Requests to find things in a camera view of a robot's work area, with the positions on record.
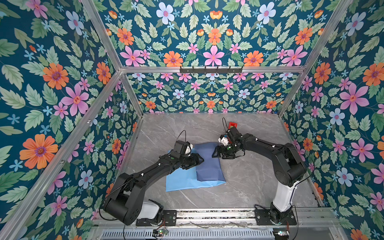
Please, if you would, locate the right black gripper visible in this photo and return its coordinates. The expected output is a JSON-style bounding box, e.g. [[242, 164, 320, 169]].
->
[[211, 142, 238, 159]]

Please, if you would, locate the light blue wrapping paper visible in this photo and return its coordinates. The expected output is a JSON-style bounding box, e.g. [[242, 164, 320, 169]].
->
[[166, 142, 226, 192]]

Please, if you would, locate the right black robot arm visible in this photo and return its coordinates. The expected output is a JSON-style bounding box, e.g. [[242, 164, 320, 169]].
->
[[212, 127, 307, 214]]

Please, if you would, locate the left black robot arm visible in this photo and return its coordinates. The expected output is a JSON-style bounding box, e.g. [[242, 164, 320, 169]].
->
[[103, 141, 204, 226]]

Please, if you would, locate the red tape dispenser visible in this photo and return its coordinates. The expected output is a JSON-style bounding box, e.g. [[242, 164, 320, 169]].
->
[[229, 122, 238, 129]]

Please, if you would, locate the white ventilation grille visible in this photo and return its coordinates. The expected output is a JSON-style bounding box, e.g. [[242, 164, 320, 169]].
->
[[100, 229, 275, 240]]

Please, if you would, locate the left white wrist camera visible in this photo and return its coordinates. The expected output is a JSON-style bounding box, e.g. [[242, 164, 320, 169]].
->
[[185, 143, 194, 155]]

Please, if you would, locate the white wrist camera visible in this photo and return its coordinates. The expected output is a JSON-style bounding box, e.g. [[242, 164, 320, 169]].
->
[[185, 143, 194, 155], [218, 135, 230, 147]]

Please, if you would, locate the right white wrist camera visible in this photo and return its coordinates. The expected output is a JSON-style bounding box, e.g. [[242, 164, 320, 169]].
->
[[218, 135, 230, 147]]

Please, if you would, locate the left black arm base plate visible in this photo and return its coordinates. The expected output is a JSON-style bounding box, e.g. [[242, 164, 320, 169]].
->
[[136, 210, 178, 227]]

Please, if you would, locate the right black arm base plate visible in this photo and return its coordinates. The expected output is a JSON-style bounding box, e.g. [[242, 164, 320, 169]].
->
[[254, 208, 298, 226]]

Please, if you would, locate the black hook rail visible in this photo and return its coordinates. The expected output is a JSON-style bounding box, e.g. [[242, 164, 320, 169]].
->
[[179, 66, 243, 75]]

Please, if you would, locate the aluminium front mounting rail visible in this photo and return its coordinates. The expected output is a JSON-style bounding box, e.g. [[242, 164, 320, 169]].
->
[[89, 207, 341, 229]]

